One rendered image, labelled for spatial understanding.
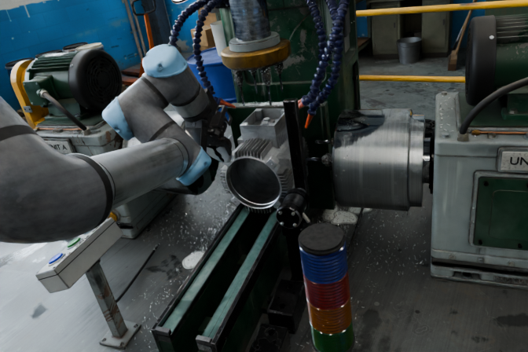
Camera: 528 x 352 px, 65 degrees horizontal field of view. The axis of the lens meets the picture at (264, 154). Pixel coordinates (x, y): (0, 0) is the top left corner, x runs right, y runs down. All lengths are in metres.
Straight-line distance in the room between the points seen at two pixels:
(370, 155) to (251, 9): 0.44
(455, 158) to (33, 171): 0.75
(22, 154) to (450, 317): 0.86
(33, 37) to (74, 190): 6.66
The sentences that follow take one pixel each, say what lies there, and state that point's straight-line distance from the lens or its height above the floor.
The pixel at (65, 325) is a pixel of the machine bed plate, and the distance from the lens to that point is 1.21.
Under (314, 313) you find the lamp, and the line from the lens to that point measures 0.61.
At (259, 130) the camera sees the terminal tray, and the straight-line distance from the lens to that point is 1.09.
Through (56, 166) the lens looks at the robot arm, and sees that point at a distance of 0.47.
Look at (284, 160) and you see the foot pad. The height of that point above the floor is 1.07.
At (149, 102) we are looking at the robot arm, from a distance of 0.82.
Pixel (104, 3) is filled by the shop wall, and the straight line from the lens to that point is 7.87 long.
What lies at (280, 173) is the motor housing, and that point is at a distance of 1.03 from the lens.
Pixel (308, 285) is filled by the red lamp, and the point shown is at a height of 1.15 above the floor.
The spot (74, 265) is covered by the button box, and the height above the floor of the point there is 1.06.
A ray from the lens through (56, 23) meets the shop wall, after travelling 7.32.
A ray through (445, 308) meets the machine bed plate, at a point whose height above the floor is 0.80.
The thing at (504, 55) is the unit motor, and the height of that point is 1.30.
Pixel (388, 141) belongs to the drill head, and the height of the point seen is 1.13.
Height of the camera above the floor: 1.55
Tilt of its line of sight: 26 degrees down
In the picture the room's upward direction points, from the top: 10 degrees counter-clockwise
